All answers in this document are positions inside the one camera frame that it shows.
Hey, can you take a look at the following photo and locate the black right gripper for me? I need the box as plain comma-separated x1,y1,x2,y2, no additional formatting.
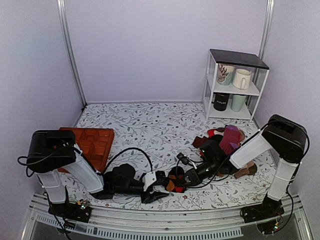
177,160,219,189

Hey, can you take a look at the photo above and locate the black red orange argyle sock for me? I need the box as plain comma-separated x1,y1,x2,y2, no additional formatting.
165,166,186,193

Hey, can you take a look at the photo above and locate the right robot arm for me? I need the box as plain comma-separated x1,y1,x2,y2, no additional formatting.
178,114,310,218

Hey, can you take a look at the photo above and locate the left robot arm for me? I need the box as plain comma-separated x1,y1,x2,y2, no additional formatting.
25,128,168,217

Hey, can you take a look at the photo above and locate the magenta striped sock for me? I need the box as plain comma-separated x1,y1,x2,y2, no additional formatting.
219,125,245,155

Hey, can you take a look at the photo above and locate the dark red sock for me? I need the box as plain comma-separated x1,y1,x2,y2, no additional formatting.
192,136,208,149

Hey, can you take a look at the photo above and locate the beige brown sock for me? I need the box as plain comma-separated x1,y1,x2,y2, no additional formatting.
233,160,258,179

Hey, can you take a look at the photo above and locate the floral table mat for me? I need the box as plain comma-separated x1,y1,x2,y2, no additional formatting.
60,103,276,211

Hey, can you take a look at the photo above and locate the black mug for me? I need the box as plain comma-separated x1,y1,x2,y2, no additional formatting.
213,92,230,112

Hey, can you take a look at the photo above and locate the pale green mug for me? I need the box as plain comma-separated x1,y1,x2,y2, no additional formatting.
230,94,247,112

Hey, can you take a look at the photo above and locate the brown wooden compartment tray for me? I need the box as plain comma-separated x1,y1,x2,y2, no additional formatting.
60,127,115,172

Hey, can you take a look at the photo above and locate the white metal shelf rack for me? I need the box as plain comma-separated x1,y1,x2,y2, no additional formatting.
202,49,270,122

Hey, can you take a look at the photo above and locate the cream white mug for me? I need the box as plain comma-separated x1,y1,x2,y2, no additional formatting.
232,68,252,90

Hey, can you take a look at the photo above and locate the floral patterned mug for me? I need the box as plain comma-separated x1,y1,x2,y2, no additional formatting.
217,63,235,86

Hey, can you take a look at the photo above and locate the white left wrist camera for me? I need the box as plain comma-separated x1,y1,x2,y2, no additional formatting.
142,171,157,192

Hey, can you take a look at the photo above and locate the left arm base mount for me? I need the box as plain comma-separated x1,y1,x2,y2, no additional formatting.
48,187,92,223

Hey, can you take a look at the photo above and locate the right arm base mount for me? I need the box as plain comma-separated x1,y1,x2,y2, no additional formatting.
240,196,285,235

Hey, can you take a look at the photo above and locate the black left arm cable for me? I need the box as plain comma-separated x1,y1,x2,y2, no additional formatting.
17,146,154,178

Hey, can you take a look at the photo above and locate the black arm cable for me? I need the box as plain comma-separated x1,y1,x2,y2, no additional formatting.
17,146,154,178
174,119,311,190

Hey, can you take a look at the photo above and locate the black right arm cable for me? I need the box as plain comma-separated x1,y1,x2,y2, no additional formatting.
174,119,311,190

